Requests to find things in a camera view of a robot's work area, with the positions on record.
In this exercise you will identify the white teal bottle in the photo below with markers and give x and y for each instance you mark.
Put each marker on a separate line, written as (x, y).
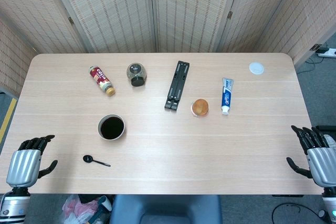
(105, 203)

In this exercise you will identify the round glass jar black lid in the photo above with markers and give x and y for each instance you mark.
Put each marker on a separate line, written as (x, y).
(136, 74)

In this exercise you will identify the white bowl of coffee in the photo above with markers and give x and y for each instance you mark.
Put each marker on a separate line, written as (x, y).
(111, 128)

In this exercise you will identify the woven folding screen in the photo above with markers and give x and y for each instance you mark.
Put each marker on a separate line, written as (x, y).
(113, 11)

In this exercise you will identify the red Costa coffee bottle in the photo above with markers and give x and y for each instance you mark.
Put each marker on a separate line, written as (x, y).
(101, 79)

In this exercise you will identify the black plastic spoon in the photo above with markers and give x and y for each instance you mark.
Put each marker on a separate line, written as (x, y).
(88, 158)

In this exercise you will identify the black desk control panel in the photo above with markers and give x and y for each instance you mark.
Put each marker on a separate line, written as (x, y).
(287, 196)

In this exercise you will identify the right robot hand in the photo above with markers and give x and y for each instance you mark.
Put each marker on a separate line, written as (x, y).
(321, 166)

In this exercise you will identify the pink white plastic bag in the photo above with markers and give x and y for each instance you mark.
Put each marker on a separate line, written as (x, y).
(76, 209)

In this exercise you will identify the orange fruit jelly cup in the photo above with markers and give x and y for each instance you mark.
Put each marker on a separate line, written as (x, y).
(200, 107)

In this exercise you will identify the blue white toothpaste tube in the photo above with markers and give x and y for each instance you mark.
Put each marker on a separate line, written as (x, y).
(227, 95)

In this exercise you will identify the white round desk grommet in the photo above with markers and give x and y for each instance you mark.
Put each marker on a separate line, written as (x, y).
(256, 68)

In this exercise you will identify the black folding stand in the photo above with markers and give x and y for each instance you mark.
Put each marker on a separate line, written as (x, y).
(177, 85)

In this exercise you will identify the brass screen hinge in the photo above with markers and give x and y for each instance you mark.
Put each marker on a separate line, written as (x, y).
(230, 15)
(70, 20)
(315, 47)

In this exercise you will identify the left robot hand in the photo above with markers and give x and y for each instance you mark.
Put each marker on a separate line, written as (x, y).
(23, 166)

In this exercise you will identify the white power strip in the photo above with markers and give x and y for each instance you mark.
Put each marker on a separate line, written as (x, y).
(328, 52)

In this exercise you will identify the dark blue chair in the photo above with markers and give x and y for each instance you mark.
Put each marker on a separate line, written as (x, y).
(165, 208)

